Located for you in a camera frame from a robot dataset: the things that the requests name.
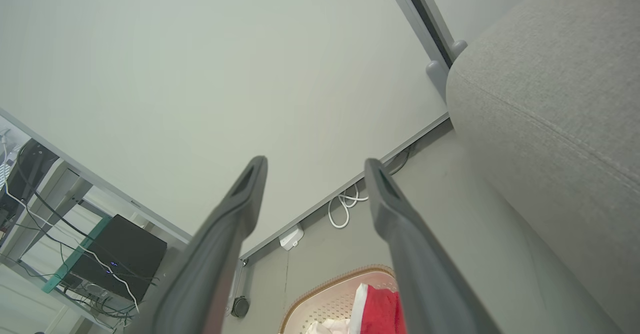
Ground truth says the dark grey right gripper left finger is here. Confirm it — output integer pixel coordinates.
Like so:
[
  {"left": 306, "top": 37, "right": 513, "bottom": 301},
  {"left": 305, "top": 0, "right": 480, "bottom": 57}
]
[{"left": 125, "top": 156, "right": 269, "bottom": 334}]

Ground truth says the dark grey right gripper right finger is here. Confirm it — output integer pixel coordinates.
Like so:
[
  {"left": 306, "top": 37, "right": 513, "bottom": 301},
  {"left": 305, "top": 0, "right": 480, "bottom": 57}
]
[{"left": 364, "top": 158, "right": 502, "bottom": 334}]

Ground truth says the red plush garment white trim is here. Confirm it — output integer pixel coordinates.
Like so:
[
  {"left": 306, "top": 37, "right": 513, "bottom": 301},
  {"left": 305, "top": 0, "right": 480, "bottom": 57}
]
[{"left": 349, "top": 283, "right": 407, "bottom": 334}]

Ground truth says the grey fabric sofa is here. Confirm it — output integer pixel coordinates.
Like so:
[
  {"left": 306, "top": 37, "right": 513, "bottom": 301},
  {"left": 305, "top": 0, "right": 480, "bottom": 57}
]
[{"left": 446, "top": 0, "right": 640, "bottom": 334}]

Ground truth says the black caster wheel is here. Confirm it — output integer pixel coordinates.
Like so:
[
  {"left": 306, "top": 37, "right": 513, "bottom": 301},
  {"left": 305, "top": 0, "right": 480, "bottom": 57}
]
[{"left": 231, "top": 296, "right": 251, "bottom": 319}]

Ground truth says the white floor socket box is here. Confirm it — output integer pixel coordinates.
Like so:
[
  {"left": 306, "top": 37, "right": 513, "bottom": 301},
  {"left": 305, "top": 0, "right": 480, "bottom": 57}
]
[{"left": 279, "top": 225, "right": 305, "bottom": 251}]

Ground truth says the black computer box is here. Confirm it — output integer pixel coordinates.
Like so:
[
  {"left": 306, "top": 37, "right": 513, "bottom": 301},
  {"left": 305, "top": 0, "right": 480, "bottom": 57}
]
[{"left": 64, "top": 214, "right": 168, "bottom": 302}]

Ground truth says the cream woven laundry basket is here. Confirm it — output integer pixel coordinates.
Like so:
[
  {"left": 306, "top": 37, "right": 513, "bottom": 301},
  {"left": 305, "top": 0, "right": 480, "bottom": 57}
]
[{"left": 279, "top": 265, "right": 401, "bottom": 334}]

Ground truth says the white cloth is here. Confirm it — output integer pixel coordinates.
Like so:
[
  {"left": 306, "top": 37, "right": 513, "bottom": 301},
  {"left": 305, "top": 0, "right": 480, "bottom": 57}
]
[{"left": 305, "top": 318, "right": 353, "bottom": 334}]

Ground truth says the teal desk crossbar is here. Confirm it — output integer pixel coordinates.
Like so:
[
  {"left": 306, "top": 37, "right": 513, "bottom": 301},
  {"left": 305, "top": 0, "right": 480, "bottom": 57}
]
[{"left": 41, "top": 216, "right": 112, "bottom": 293}]

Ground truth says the white coiled cable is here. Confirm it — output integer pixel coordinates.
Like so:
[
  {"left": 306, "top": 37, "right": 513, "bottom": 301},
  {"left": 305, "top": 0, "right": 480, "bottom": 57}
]
[{"left": 327, "top": 184, "right": 370, "bottom": 229}]

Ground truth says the thin black floor cable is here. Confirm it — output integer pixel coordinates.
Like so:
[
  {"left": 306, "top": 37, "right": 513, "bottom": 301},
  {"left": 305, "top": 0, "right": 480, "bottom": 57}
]
[{"left": 388, "top": 145, "right": 417, "bottom": 176}]

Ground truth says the grey baseboard rail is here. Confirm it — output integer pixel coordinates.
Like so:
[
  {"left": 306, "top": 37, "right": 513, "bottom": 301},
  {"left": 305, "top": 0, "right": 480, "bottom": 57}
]
[{"left": 239, "top": 113, "right": 451, "bottom": 265}]

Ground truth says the grey metal desk frame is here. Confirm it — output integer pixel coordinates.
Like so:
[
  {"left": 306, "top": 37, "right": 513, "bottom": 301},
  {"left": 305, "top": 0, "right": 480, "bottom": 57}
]
[{"left": 0, "top": 108, "right": 194, "bottom": 332}]

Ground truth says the long white desk cable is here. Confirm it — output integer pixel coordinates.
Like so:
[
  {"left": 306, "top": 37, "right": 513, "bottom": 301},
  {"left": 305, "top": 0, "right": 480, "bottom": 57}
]
[{"left": 0, "top": 136, "right": 141, "bottom": 315}]

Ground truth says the grey partition post black strip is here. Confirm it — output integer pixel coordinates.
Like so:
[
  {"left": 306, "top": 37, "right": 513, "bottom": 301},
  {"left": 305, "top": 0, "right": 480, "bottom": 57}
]
[{"left": 380, "top": 0, "right": 469, "bottom": 100}]

